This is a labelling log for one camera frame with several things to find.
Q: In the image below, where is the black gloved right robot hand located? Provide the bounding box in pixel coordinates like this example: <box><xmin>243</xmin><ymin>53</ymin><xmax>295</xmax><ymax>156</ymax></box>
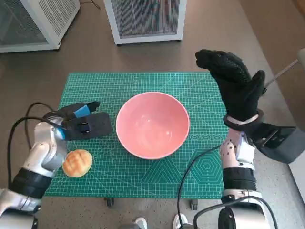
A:
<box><xmin>195</xmin><ymin>49</ymin><xmax>266</xmax><ymax>122</ymax></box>

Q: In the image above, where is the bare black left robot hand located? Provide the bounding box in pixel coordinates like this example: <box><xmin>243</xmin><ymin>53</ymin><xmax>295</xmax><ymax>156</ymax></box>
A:
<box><xmin>56</xmin><ymin>101</ymin><xmax>101</xmax><ymax>122</ymax></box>

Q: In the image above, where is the round toy bread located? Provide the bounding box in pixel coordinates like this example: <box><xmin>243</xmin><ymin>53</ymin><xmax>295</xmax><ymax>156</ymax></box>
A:
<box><xmin>62</xmin><ymin>149</ymin><xmax>93</xmax><ymax>178</ymax></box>

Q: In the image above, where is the pink bowl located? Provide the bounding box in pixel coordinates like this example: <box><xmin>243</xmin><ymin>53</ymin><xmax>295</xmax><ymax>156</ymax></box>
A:
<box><xmin>115</xmin><ymin>92</ymin><xmax>191</xmax><ymax>160</ymax></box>

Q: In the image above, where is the grey chair leg with caster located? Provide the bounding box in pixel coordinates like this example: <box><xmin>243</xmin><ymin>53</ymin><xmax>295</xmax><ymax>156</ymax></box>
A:
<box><xmin>263</xmin><ymin>47</ymin><xmax>305</xmax><ymax>95</ymax></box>

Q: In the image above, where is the green cutting mat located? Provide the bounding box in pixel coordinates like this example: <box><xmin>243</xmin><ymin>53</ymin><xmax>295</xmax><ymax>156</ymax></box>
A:
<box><xmin>44</xmin><ymin>71</ymin><xmax>230</xmax><ymax>199</ymax></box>

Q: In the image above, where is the white cabinet with perforated side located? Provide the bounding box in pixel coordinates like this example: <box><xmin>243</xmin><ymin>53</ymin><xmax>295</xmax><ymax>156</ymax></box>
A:
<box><xmin>0</xmin><ymin>0</ymin><xmax>81</xmax><ymax>53</ymax></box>

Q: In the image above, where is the white desk top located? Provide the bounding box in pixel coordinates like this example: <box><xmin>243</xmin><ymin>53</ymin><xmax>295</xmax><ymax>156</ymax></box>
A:
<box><xmin>289</xmin><ymin>162</ymin><xmax>305</xmax><ymax>198</ymax></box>

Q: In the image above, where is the white mesh-front cabinet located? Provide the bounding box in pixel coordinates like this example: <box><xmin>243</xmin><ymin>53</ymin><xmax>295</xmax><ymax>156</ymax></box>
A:
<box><xmin>103</xmin><ymin>0</ymin><xmax>187</xmax><ymax>45</ymax></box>

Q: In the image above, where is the person's white shoe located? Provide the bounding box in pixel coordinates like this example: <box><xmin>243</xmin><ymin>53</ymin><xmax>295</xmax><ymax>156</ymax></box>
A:
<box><xmin>173</xmin><ymin>213</ymin><xmax>188</xmax><ymax>229</ymax></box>
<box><xmin>134</xmin><ymin>216</ymin><xmax>148</xmax><ymax>229</ymax></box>

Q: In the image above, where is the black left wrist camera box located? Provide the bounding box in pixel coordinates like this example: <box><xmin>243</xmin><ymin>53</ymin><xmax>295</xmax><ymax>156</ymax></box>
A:
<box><xmin>62</xmin><ymin>112</ymin><xmax>112</xmax><ymax>141</ymax></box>

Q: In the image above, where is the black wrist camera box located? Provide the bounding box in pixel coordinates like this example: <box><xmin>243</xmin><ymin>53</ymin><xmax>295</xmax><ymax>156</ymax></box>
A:
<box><xmin>62</xmin><ymin>112</ymin><xmax>112</xmax><ymax>141</ymax></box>
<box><xmin>247</xmin><ymin>123</ymin><xmax>305</xmax><ymax>164</ymax></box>

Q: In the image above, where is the short black left arm cable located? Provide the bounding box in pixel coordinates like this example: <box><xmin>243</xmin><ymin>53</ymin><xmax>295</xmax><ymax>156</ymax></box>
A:
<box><xmin>25</xmin><ymin>102</ymin><xmax>57</xmax><ymax>118</ymax></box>

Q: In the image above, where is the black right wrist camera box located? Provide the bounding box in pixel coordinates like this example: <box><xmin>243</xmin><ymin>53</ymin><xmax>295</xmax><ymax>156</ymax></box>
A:
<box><xmin>247</xmin><ymin>123</ymin><xmax>305</xmax><ymax>164</ymax></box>

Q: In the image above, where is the long black left arm cable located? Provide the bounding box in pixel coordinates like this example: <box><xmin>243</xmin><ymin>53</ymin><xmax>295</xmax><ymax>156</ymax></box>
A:
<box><xmin>8</xmin><ymin>118</ymin><xmax>61</xmax><ymax>189</ymax></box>

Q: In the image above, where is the black floor cable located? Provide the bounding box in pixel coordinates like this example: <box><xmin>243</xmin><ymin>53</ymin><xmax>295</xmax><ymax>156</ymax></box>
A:
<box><xmin>80</xmin><ymin>0</ymin><xmax>102</xmax><ymax>10</ymax></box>

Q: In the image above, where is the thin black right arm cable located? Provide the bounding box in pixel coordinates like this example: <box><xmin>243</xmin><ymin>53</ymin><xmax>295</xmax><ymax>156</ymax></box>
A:
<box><xmin>177</xmin><ymin>144</ymin><xmax>222</xmax><ymax>229</ymax></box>

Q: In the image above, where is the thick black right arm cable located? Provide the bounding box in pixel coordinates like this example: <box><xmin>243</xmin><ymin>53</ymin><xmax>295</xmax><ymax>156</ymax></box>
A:
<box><xmin>193</xmin><ymin>195</ymin><xmax>278</xmax><ymax>229</ymax></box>

